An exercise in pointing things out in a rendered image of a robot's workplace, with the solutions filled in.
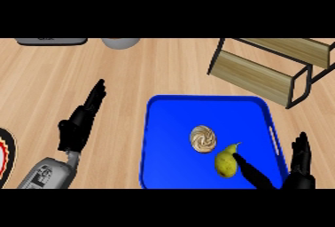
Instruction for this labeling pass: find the swirled cream cupcake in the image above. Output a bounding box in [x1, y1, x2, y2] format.
[189, 124, 218, 154]

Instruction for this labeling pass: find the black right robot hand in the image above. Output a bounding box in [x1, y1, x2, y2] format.
[232, 131, 317, 190]

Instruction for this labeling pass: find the round patterned plate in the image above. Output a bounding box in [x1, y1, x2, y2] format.
[0, 127, 18, 189]

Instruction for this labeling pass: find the grey flat appliance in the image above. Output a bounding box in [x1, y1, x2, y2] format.
[15, 37, 89, 47]

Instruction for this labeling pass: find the wooden tiered shelf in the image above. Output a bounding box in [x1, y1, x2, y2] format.
[205, 37, 335, 110]

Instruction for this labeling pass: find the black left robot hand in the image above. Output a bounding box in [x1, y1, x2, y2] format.
[56, 78, 108, 154]

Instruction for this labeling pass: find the yellow pear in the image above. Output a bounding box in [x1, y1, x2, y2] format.
[214, 142, 244, 179]

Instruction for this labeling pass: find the grey round bowl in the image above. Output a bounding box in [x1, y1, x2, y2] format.
[100, 37, 142, 51]

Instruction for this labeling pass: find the blue plastic tray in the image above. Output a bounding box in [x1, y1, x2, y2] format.
[139, 94, 291, 190]

